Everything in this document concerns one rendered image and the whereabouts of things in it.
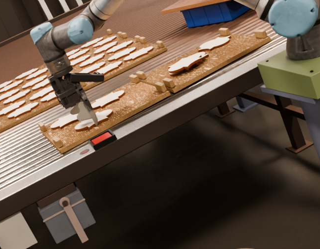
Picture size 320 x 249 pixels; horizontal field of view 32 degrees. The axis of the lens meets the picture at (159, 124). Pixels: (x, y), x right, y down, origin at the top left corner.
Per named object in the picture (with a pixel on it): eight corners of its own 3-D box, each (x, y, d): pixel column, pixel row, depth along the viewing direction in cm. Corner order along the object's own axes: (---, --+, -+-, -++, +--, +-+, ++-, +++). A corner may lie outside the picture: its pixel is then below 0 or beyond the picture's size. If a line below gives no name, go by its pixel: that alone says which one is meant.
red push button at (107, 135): (114, 140, 172) (112, 136, 172) (96, 148, 171) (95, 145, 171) (110, 135, 178) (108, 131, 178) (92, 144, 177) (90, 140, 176)
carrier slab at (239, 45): (271, 40, 200) (270, 36, 199) (174, 93, 189) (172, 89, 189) (223, 37, 232) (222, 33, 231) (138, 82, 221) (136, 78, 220)
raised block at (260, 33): (268, 36, 200) (265, 29, 199) (264, 38, 200) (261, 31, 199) (259, 35, 206) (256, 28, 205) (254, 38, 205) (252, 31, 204)
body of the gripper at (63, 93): (61, 107, 189) (45, 75, 185) (84, 95, 191) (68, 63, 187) (67, 111, 182) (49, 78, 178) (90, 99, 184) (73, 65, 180)
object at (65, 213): (102, 233, 174) (77, 184, 168) (62, 255, 171) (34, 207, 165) (95, 220, 184) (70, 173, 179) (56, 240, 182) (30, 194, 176)
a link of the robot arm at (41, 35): (44, 26, 172) (23, 34, 176) (61, 58, 176) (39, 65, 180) (56, 18, 178) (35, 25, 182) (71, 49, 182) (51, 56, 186)
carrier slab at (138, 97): (170, 95, 189) (169, 90, 188) (61, 154, 178) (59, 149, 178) (136, 83, 221) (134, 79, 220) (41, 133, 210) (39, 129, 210)
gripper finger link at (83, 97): (88, 113, 186) (74, 91, 186) (92, 111, 186) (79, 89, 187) (88, 110, 181) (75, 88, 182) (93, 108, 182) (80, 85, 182)
